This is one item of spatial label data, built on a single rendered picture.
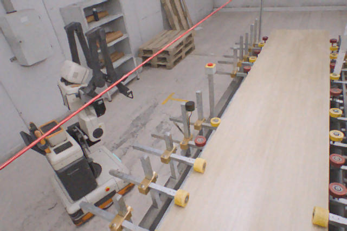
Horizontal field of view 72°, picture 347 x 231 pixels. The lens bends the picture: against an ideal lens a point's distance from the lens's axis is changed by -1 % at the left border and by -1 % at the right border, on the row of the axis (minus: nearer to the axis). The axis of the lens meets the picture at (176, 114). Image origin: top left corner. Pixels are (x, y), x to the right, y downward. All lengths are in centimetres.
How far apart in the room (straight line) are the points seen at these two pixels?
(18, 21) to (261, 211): 323
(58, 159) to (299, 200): 168
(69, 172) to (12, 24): 200
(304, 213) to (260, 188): 23
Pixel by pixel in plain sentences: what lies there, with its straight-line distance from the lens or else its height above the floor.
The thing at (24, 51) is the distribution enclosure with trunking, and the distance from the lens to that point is 358.
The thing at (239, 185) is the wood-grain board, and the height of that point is 90.
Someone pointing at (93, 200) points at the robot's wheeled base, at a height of 23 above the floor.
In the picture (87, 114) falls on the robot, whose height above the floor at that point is 92.
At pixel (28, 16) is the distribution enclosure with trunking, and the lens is 364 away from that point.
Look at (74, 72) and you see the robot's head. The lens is 207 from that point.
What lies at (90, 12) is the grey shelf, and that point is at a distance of 456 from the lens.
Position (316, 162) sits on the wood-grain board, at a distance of 166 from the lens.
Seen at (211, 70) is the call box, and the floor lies 119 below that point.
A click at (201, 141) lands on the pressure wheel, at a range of 170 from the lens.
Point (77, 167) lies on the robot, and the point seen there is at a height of 62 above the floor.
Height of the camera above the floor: 202
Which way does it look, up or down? 34 degrees down
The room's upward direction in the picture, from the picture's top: 8 degrees counter-clockwise
